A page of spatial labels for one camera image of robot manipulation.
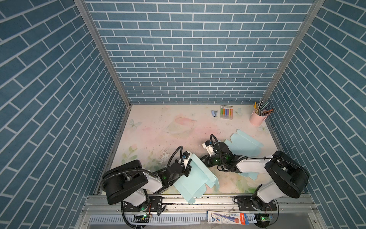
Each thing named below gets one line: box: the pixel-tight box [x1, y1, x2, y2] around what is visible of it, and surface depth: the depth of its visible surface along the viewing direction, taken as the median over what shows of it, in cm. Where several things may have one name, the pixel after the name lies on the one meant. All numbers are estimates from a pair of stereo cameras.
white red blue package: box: [206, 210, 250, 225], surface depth 71 cm
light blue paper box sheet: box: [173, 153, 220, 204], surface depth 80 cm
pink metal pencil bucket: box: [249, 111, 268, 127], surface depth 107 cm
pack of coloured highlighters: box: [220, 104, 234, 121], surface depth 117 cm
